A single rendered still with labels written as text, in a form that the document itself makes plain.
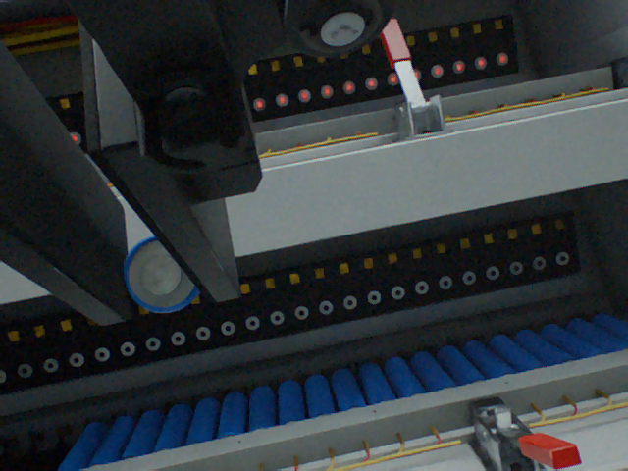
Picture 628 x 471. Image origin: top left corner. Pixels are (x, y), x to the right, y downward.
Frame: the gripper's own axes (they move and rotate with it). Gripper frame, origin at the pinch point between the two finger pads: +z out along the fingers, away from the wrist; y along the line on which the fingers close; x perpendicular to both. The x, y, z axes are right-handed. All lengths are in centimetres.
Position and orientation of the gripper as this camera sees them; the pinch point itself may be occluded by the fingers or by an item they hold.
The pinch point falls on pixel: (116, 189)
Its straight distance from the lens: 10.8
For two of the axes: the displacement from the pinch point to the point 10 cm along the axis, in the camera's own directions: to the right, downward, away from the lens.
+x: 2.1, 9.1, -3.7
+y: -9.8, 2.0, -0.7
